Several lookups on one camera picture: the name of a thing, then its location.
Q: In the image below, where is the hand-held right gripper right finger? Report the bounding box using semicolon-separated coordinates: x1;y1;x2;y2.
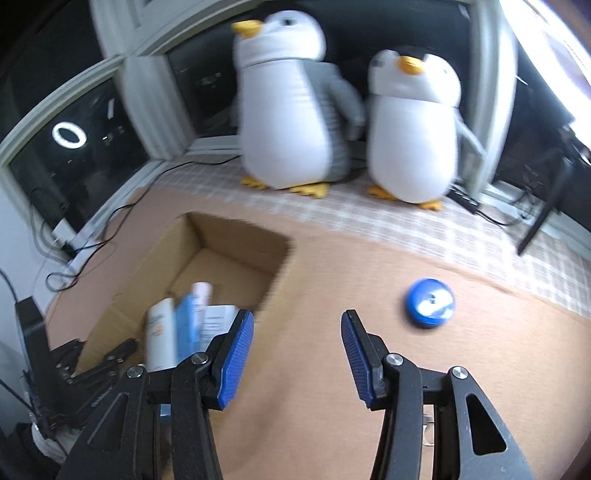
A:
341;309;536;480

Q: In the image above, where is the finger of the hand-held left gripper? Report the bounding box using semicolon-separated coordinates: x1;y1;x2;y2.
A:
85;338;138;376
69;357;127;398

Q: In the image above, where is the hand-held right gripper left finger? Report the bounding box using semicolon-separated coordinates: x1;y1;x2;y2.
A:
60;308;256;480

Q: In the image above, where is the white wall charger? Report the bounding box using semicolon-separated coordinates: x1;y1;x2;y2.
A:
201;305;238;347

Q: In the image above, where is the white sunscreen tube blue cap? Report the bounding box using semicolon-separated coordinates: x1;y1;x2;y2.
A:
145;298;178;422

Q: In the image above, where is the blue folding phone stand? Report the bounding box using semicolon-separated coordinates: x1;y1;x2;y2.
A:
174;294;200;356

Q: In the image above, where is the small white pink bottle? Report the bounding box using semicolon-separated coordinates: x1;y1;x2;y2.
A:
191;281;213;333

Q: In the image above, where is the round blue tape measure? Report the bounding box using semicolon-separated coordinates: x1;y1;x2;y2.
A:
405;278;456;329

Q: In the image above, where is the cardboard box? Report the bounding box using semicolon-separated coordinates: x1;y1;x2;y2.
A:
74;211;293;370

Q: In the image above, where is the brown mat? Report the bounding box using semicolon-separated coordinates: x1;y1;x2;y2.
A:
46;185;591;480

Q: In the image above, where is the checkered cloth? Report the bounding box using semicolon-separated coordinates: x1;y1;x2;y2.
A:
152;154;591;319

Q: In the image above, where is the small penguin plush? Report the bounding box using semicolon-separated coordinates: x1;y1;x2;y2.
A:
365;46;485;212

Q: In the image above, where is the black tripod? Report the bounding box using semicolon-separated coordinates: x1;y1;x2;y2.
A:
517;124;591;256

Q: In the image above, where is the large penguin plush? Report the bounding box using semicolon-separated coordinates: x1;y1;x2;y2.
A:
231;10;365;199

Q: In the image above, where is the long black cable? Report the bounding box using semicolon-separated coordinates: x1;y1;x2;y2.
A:
44;157;241;291

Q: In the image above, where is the black ring light cable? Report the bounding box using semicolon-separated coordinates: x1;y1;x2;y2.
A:
475;191;541;228

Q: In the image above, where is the white window frame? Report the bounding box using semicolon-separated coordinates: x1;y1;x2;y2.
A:
0;0;522;204

